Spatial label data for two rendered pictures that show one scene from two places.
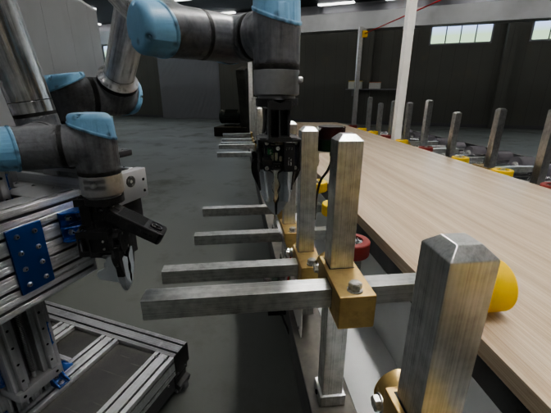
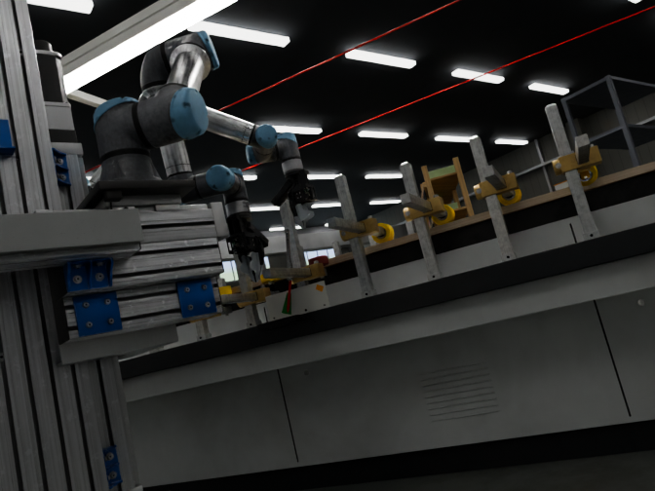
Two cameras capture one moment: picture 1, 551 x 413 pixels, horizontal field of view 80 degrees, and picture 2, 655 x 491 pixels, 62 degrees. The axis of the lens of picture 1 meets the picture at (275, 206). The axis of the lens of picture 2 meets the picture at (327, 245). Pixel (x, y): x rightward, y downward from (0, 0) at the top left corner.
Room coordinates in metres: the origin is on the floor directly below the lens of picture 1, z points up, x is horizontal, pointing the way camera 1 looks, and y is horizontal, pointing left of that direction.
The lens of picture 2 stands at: (-0.45, 1.68, 0.62)
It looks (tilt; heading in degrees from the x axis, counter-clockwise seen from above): 9 degrees up; 300
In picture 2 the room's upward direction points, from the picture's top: 14 degrees counter-clockwise
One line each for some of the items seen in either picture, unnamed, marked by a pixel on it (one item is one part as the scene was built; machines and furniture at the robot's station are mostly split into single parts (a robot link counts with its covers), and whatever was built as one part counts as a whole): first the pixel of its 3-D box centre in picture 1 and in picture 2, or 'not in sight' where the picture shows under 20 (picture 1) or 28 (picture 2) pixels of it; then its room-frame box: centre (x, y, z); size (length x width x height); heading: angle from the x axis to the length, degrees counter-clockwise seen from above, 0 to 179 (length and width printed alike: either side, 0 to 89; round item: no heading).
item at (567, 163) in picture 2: not in sight; (576, 161); (-0.32, -0.18, 0.94); 0.14 x 0.06 x 0.05; 6
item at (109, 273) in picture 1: (112, 274); (254, 266); (0.60, 0.33, 0.86); 0.06 x 0.03 x 0.09; 96
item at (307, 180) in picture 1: (305, 232); (296, 258); (0.70, -0.07, 0.91); 0.04 x 0.04 x 0.48; 6
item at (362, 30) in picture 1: (358, 87); not in sight; (3.62, -0.86, 1.25); 0.09 x 0.08 x 1.10; 6
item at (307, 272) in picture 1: (307, 262); (306, 274); (0.68, -0.07, 0.84); 0.14 x 0.06 x 0.05; 6
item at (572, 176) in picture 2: not in sight; (572, 175); (-0.29, -0.18, 0.91); 0.04 x 0.04 x 0.48; 6
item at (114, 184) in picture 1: (102, 185); (239, 210); (0.61, 0.33, 1.05); 0.08 x 0.08 x 0.05
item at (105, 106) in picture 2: not in sight; (123, 131); (0.55, 0.78, 1.20); 0.13 x 0.12 x 0.14; 24
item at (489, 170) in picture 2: not in sight; (499, 183); (-0.09, -0.13, 0.95); 0.50 x 0.04 x 0.04; 96
